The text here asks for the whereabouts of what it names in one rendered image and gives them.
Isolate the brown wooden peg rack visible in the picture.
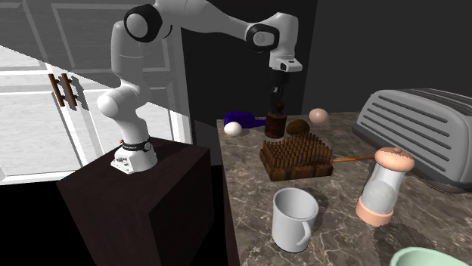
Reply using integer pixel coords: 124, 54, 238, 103
259, 131, 334, 183

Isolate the white cabinet with brown handles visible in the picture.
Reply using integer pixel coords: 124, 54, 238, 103
0, 0, 194, 186

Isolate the dark blue bottle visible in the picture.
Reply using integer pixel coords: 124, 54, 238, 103
223, 111, 267, 130

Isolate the white egg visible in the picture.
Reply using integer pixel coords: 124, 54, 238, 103
223, 121, 244, 138

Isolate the grey toaster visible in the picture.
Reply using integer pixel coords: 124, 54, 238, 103
351, 87, 472, 194

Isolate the orange pencil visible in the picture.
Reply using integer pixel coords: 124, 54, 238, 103
331, 156, 376, 163

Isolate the white mug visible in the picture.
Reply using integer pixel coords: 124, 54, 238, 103
271, 187, 320, 254

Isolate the dark wooden robot stand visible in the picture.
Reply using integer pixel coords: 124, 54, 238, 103
56, 136, 216, 266

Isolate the peach and clear grinder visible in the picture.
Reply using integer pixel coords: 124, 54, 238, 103
355, 147, 416, 227

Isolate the beige egg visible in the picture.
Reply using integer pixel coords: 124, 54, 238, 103
308, 107, 330, 125

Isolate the brown wooden pepper mill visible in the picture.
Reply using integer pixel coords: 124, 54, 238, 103
264, 101, 287, 140

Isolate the brown egg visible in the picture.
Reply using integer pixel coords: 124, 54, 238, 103
285, 119, 311, 136

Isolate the pale green bowl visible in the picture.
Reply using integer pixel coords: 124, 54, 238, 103
389, 246, 472, 266

